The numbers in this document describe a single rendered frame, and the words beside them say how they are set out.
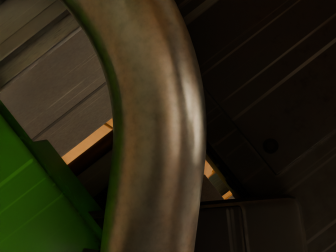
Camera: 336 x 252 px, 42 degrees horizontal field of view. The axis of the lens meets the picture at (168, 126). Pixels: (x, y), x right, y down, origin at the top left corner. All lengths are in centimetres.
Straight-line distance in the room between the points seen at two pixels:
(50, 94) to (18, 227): 49
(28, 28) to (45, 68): 41
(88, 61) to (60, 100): 8
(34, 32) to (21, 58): 1
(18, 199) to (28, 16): 8
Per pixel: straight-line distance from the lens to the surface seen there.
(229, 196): 872
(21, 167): 17
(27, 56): 19
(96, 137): 98
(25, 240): 18
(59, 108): 71
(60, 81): 64
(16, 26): 20
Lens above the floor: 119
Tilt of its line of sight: 14 degrees down
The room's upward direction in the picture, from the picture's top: 142 degrees clockwise
